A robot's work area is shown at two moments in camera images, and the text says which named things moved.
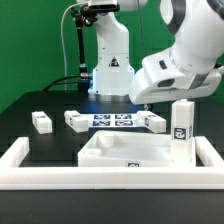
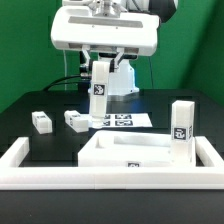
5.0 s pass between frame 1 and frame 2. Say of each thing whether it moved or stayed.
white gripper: moved
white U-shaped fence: stayed
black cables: stayed
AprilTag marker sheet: stayed
